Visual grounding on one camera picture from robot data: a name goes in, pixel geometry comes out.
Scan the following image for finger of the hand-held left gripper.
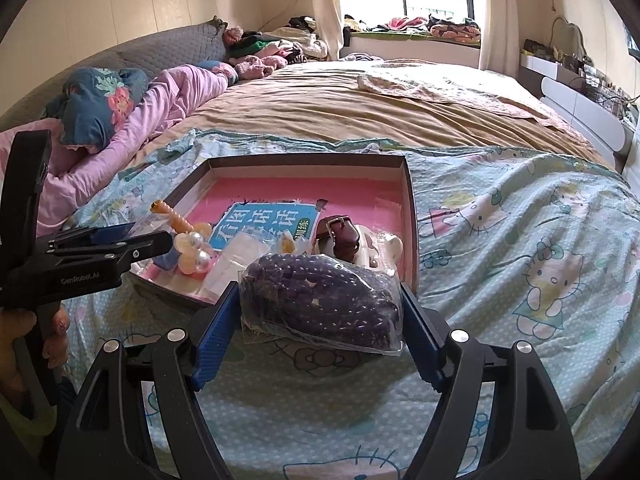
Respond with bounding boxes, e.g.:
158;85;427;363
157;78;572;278
47;222;138;255
50;232;174;273

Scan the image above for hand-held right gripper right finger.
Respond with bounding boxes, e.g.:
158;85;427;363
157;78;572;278
400;282;583;480

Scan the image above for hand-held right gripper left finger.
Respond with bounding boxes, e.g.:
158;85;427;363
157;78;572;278
55;280;241;480

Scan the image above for orange spiral pearl hair clip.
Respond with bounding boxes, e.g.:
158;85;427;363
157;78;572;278
151;201;217;277

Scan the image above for white pink hair claw clip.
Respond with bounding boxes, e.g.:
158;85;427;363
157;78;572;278
357;227;405;277

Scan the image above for bag of purple beads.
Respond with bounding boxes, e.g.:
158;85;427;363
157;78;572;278
239;252;405;357

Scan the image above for brown box with pink inside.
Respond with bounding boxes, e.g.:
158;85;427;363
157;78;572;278
129;155;418;311

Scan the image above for person's left hand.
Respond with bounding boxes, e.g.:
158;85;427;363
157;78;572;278
0;306;72;382

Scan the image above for blue floral pillow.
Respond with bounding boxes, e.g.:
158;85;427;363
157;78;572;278
45;66;150;153

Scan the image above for blue booklet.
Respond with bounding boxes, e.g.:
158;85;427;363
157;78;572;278
207;199;321;256

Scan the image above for cartoon cat printed blanket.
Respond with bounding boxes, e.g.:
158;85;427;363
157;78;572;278
65;130;640;480

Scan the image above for pink quilt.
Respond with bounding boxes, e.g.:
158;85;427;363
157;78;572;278
0;64;240;236

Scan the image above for grey padded headboard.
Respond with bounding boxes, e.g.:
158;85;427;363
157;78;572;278
0;22;228;133

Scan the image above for tan bed sheet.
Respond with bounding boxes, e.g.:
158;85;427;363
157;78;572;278
142;57;618;168

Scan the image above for pile of clothes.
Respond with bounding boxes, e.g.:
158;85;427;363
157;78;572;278
222;15;331;81

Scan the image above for light patterned throw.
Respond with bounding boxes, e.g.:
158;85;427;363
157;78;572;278
357;62;566;126

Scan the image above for white dresser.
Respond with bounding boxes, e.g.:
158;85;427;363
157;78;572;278
519;52;640;171

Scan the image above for cream curtain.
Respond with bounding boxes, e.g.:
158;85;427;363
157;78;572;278
310;0;348;58
470;0;521;73

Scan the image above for clutter of small dresser things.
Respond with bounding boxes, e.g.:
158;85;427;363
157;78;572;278
522;40;640;121

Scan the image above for clothes on window sill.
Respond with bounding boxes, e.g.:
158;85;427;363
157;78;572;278
345;14;483;43

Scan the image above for wavy edged mirror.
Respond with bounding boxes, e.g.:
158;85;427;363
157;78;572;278
550;16;588;61

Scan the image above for brown leather strap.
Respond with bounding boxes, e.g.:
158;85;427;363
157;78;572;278
312;215;364;264

